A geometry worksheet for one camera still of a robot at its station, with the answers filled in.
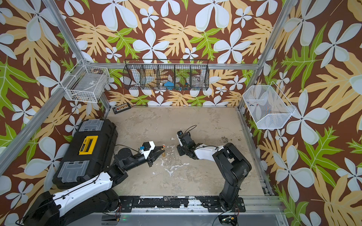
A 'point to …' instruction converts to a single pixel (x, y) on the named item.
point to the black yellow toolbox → (89, 150)
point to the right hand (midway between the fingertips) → (179, 146)
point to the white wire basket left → (89, 84)
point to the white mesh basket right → (269, 108)
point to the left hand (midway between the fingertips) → (163, 146)
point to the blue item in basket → (169, 85)
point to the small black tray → (121, 108)
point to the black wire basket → (151, 74)
